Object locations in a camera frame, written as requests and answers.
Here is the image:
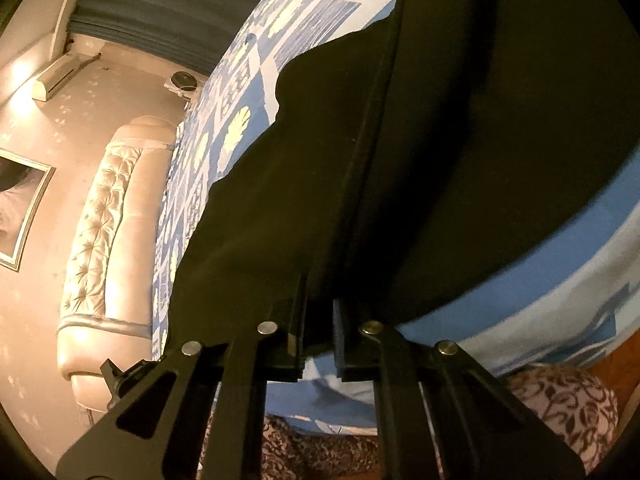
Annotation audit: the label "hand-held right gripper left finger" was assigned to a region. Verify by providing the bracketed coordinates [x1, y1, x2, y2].
[55, 274, 308, 480]

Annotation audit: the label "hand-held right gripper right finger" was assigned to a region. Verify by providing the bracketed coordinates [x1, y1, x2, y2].
[333, 298, 587, 480]

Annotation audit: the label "black pants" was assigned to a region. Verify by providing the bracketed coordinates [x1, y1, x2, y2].
[167, 0, 640, 361]

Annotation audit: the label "cream tufted headboard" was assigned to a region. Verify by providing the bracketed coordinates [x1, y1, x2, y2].
[56, 115, 183, 413]

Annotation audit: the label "person's patterned clothing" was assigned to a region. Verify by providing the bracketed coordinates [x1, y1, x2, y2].
[200, 365, 621, 480]

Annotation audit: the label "blue floral bed sheet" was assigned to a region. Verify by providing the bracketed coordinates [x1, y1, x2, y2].
[152, 0, 640, 436]

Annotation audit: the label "small round fan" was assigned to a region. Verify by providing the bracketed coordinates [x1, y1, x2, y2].
[165, 72, 201, 98]

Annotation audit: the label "white air conditioner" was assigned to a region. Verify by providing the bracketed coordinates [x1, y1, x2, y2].
[32, 52, 83, 103]

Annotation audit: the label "dark teal curtain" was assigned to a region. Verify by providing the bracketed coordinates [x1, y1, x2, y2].
[67, 0, 301, 73]

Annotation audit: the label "framed wall picture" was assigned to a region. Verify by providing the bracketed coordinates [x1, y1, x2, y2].
[0, 149, 57, 272]

